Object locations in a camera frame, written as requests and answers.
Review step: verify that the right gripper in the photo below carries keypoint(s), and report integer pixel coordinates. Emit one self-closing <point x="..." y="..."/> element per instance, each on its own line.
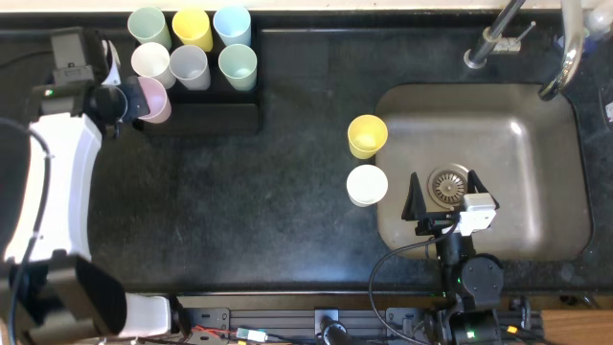
<point x="436" y="223"/>

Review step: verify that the white cup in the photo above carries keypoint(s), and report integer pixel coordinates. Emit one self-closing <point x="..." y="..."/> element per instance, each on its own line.
<point x="367" y="184"/>
<point x="151" y="60"/>

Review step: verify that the yellow cup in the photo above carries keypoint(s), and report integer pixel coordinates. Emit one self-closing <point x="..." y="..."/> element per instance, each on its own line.
<point x="367" y="134"/>
<point x="191" y="26"/>

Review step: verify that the pink cup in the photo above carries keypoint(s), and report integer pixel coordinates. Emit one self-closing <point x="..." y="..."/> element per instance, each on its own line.
<point x="159" y="99"/>

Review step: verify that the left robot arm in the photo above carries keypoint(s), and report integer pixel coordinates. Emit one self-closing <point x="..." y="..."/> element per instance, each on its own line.
<point x="62" y="182"/>

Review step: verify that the steel sink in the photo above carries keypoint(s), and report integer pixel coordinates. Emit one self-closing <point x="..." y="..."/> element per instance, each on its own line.
<point x="527" y="167"/>

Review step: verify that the steel tap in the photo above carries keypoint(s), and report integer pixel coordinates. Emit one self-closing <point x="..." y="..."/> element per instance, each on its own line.
<point x="483" y="45"/>

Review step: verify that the black tray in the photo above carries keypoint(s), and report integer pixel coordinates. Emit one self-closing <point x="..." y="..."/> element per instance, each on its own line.
<point x="215" y="120"/>

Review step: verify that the green cup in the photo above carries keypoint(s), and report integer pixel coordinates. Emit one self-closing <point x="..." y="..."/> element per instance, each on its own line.
<point x="146" y="24"/>
<point x="237" y="64"/>

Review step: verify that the blue cup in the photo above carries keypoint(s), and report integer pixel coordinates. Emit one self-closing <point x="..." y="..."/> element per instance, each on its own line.
<point x="232" y="24"/>

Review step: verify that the grey cup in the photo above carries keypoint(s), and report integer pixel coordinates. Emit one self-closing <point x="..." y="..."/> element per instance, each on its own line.
<point x="189" y="64"/>

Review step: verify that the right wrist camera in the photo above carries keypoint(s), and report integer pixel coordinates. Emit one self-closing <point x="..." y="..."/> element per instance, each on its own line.
<point x="476" y="213"/>

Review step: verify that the mounting rail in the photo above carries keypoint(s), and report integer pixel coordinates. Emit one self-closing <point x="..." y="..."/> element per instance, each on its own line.
<point x="287" y="326"/>

